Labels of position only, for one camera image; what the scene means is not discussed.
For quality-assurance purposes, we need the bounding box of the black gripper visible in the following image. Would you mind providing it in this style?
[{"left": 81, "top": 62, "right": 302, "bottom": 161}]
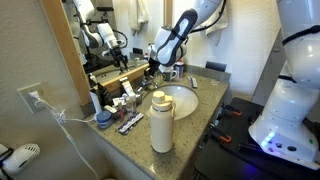
[{"left": 146, "top": 58, "right": 160, "bottom": 74}]

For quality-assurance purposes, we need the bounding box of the chrome faucet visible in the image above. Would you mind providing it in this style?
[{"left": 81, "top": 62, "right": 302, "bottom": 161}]
[{"left": 141, "top": 80, "right": 158, "bottom": 90}]

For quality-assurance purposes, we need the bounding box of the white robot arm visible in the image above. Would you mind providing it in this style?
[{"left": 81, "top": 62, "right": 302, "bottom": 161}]
[{"left": 149, "top": 0, "right": 320, "bottom": 170}]

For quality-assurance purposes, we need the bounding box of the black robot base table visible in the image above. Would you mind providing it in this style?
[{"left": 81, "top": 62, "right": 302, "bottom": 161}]
[{"left": 194, "top": 98, "right": 320, "bottom": 180}]

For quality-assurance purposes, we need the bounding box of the clear drinking glass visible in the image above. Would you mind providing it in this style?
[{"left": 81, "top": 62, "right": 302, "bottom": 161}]
[{"left": 154, "top": 71, "right": 163, "bottom": 85}]

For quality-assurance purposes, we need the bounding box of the white and green mug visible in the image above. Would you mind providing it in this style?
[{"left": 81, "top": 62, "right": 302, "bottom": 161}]
[{"left": 162, "top": 67, "right": 178, "bottom": 81}]

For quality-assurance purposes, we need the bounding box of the cream insulated water bottle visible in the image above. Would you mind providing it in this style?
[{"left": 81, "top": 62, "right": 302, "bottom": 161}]
[{"left": 150, "top": 91, "right": 176, "bottom": 153}]

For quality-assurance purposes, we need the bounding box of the white oval sink basin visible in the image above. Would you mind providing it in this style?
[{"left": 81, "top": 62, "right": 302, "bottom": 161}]
[{"left": 140, "top": 85, "right": 199, "bottom": 120}]

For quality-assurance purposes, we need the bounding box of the wood framed mirror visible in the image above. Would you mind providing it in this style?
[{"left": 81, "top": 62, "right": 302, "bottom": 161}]
[{"left": 40, "top": 0, "right": 174, "bottom": 108}]

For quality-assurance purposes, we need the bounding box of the blue round jar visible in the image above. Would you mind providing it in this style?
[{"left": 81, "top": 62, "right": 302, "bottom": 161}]
[{"left": 96, "top": 111, "right": 113, "bottom": 129}]

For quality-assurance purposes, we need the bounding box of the orange black clamp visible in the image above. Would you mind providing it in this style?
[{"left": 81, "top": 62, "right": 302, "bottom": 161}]
[
  {"left": 221, "top": 103, "right": 242, "bottom": 116},
  {"left": 212, "top": 128, "right": 231, "bottom": 143}
]

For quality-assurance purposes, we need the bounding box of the white hanging towel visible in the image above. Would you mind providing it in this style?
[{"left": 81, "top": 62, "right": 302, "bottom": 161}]
[{"left": 205, "top": 0, "right": 229, "bottom": 46}]

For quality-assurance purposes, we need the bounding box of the white hair dryer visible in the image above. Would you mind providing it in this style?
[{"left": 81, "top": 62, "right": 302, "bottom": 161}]
[{"left": 0, "top": 143, "right": 40, "bottom": 180}]

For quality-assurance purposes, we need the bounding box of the white power cable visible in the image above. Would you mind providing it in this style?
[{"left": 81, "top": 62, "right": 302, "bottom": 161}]
[{"left": 34, "top": 98, "right": 101, "bottom": 180}]

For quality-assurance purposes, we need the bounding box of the white wall outlet plug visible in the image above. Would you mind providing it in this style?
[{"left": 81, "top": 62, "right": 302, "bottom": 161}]
[{"left": 28, "top": 90, "right": 40, "bottom": 104}]

